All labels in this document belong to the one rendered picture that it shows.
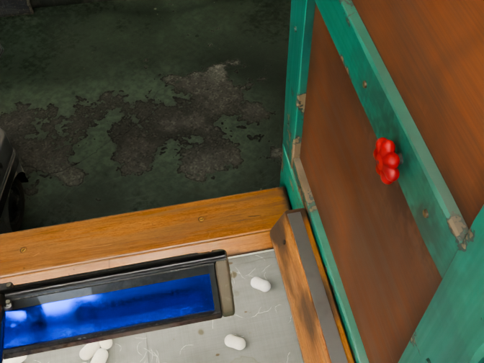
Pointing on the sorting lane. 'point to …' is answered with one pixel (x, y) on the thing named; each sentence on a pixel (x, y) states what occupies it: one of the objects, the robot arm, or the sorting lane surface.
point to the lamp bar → (117, 302)
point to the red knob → (387, 160)
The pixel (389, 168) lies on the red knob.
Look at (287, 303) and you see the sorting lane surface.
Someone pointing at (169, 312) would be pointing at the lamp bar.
